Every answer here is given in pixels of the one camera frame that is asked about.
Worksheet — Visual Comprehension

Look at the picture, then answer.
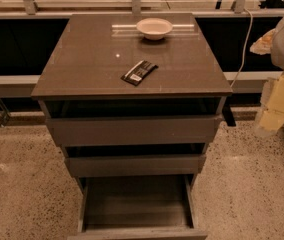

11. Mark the grey drawer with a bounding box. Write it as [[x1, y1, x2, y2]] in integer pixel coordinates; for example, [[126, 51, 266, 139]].
[[67, 175, 207, 240], [65, 143, 206, 178], [38, 97, 226, 148]]

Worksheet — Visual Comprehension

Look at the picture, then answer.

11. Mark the grey middle drawer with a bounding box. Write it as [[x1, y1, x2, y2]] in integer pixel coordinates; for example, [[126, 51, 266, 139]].
[[65, 143, 206, 178]]

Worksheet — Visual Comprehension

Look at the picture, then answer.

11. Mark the white bowl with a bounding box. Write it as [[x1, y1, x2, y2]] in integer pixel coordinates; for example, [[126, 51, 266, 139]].
[[136, 18, 173, 40]]

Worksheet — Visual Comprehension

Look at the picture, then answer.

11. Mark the grey bottom drawer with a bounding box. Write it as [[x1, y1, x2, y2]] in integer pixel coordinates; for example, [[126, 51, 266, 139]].
[[67, 175, 207, 240]]

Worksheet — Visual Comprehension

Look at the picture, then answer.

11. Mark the grey metal railing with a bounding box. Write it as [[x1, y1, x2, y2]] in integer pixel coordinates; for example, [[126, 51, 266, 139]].
[[0, 0, 284, 98]]

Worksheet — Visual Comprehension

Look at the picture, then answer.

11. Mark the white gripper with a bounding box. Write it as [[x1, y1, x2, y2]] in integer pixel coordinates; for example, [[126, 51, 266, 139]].
[[250, 29, 284, 138]]

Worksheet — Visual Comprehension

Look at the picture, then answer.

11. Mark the grey drawer cabinet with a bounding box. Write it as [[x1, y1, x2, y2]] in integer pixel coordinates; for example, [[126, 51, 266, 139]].
[[30, 12, 234, 195]]

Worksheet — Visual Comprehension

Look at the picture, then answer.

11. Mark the grey top drawer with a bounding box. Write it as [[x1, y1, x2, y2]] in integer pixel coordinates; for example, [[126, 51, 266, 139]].
[[38, 97, 226, 148]]

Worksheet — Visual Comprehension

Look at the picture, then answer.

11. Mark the white cable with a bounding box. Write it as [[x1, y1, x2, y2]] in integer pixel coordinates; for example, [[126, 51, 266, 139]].
[[229, 7, 254, 88]]

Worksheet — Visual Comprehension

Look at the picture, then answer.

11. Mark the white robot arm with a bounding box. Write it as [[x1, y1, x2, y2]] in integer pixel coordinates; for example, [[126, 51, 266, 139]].
[[250, 17, 284, 137]]

